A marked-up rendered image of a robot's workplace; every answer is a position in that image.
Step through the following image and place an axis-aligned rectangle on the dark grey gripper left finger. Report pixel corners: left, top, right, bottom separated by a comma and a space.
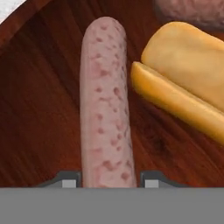
36, 171, 82, 188

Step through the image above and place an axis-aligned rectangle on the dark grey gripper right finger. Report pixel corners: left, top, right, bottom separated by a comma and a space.
139, 171, 191, 188

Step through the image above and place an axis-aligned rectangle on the pale pink speckled sausage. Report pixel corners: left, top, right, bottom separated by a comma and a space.
153, 0, 224, 30
79, 16, 138, 188

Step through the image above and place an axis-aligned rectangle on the yellow hot dog bun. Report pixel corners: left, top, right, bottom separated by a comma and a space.
129, 21, 224, 146

